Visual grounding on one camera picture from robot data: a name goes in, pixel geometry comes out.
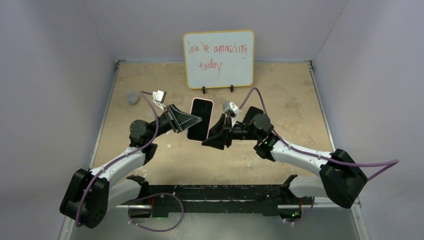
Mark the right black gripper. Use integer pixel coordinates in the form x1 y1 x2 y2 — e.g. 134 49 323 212
202 114 261 151

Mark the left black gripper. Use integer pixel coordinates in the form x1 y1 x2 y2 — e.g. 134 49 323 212
146 104 202 142

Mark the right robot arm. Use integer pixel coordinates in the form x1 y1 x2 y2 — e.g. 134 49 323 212
201 113 368 209

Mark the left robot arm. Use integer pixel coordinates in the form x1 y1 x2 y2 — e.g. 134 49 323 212
59 104 202 229

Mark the black phone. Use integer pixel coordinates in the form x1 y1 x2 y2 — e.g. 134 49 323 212
242 106 264 125

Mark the black whiteboard stand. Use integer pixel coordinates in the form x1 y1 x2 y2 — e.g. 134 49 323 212
201 84 235 95

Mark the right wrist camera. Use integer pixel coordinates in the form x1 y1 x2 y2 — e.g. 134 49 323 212
222 101 241 127

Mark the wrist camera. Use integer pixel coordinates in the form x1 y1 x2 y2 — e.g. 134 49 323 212
152 90 167 104
222 101 241 127

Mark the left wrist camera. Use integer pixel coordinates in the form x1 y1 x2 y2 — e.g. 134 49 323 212
152 90 167 104

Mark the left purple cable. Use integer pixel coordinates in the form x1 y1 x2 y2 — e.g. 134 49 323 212
74 91 185 233

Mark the purple cable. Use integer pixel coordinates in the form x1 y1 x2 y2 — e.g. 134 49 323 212
74 91 185 233
238 87 400 226

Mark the white board with yellow frame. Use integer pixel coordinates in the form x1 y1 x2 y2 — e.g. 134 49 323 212
183 29 255 90

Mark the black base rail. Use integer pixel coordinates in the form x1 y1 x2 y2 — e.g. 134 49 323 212
127 184 313 218

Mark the aluminium frame rail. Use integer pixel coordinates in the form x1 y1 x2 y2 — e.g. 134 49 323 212
60 181 369 240

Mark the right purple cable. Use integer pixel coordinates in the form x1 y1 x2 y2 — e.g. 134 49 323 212
238 87 400 226

